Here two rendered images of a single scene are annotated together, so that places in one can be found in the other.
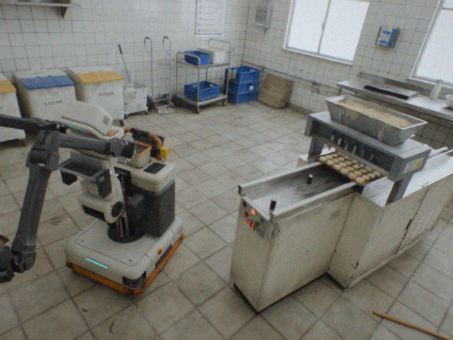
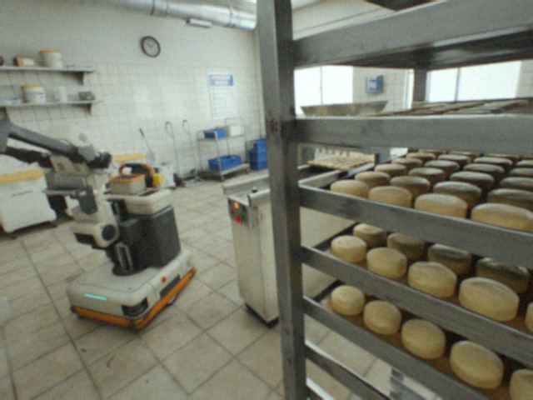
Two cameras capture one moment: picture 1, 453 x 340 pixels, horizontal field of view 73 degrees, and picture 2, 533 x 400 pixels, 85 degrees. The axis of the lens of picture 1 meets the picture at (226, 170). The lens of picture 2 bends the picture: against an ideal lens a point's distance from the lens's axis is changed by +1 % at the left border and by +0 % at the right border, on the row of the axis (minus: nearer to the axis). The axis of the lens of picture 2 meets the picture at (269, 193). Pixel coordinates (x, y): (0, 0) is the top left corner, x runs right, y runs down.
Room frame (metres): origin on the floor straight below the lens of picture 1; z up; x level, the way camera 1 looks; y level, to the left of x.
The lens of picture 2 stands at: (-0.15, -0.42, 1.36)
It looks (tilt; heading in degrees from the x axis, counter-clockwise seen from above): 17 degrees down; 2
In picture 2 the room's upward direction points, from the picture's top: 4 degrees counter-clockwise
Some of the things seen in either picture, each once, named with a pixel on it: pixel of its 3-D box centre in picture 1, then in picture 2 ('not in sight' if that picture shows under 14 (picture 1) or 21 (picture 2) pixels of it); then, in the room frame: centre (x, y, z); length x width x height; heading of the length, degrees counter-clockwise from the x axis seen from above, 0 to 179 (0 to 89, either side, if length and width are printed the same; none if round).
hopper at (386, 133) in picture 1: (369, 119); (340, 113); (1.94, -0.89, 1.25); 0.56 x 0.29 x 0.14; 37
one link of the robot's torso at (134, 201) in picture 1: (115, 208); (110, 235); (1.55, 0.68, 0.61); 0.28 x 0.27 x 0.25; 71
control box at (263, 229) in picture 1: (254, 216); (240, 211); (1.42, -0.19, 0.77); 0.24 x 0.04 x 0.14; 37
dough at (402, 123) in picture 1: (370, 116); not in sight; (1.94, -0.89, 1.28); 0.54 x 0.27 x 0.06; 37
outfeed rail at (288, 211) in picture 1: (379, 175); (366, 166); (1.90, -1.06, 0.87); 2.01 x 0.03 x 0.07; 127
